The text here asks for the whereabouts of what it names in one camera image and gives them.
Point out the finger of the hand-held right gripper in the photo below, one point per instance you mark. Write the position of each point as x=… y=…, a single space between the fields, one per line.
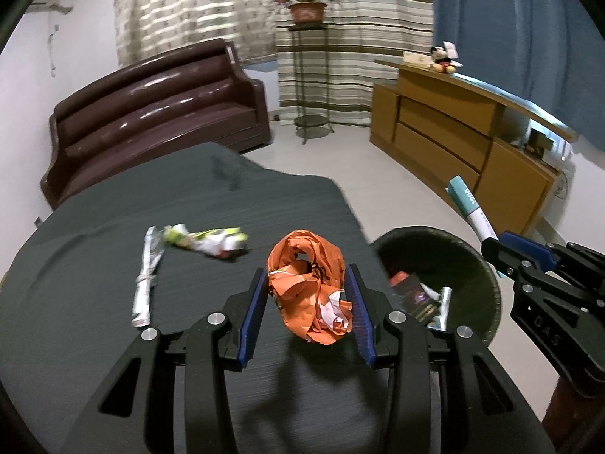
x=503 y=260
x=529 y=248

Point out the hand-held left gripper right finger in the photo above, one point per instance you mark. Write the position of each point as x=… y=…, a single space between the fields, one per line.
x=357 y=312

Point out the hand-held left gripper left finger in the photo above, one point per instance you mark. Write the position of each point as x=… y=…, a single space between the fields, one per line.
x=253 y=312

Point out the trash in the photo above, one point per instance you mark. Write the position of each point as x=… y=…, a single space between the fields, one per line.
x=411 y=293

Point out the white tube with teal end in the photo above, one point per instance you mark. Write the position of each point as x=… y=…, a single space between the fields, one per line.
x=470 y=203

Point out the orange wrapper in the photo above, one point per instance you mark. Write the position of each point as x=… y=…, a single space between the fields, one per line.
x=302 y=255

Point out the white blue squeezed tube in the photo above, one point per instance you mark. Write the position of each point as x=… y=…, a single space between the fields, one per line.
x=442 y=307

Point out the dark round trash bin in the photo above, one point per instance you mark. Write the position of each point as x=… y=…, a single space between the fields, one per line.
x=416 y=250

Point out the wooden table leg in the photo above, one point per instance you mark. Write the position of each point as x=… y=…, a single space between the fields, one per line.
x=562 y=406

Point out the yellow green crumpled wrapper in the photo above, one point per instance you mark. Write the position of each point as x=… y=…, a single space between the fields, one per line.
x=208 y=241

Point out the small dark box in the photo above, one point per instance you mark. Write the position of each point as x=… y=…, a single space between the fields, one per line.
x=539 y=139

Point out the silver foil wrapper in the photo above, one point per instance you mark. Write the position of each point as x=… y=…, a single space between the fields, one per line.
x=144 y=288

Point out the wooden cabinet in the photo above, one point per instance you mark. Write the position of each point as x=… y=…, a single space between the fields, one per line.
x=425 y=127

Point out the metal plant stand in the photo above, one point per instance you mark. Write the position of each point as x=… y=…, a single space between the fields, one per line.
x=312 y=123

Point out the mouse plush toy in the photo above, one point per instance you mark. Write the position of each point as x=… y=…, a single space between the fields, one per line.
x=442 y=59

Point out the blue curtain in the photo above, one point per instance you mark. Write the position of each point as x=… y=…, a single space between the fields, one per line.
x=520 y=33

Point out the small beige box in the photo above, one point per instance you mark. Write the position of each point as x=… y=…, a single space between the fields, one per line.
x=416 y=59

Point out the brown leather sofa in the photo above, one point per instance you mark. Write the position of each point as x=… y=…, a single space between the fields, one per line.
x=156 y=113

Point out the potted plant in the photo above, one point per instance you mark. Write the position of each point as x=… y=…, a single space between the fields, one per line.
x=307 y=12

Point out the striped beige curtain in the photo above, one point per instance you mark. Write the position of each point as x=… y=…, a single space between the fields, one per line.
x=198 y=9

